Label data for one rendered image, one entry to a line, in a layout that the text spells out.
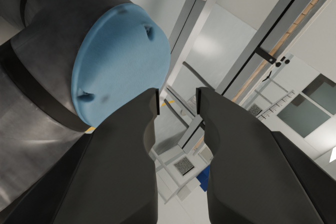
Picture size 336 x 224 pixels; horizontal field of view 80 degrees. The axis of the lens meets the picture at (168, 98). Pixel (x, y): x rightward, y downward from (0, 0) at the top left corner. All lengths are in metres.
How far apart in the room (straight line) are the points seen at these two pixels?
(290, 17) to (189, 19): 0.47
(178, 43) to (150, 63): 0.97
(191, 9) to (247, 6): 0.60
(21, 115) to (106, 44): 0.09
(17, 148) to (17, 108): 0.04
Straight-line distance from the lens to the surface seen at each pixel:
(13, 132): 0.21
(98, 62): 0.16
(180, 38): 1.15
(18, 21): 0.31
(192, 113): 1.20
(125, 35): 0.17
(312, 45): 1.50
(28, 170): 0.22
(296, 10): 0.90
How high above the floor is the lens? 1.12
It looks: 24 degrees down
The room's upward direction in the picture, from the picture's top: 137 degrees clockwise
